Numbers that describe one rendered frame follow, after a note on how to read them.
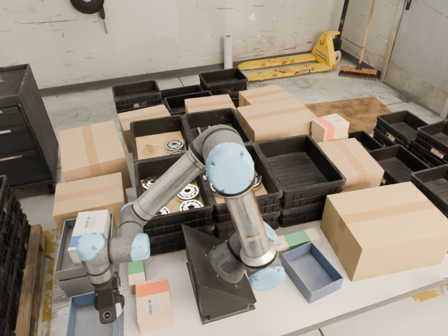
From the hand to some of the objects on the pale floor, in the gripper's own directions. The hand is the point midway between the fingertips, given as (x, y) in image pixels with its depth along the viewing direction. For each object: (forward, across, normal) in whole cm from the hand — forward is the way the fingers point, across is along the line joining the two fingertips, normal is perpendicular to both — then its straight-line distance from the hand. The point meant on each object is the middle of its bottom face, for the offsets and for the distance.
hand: (115, 316), depth 117 cm
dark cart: (+82, +90, -199) cm, 233 cm away
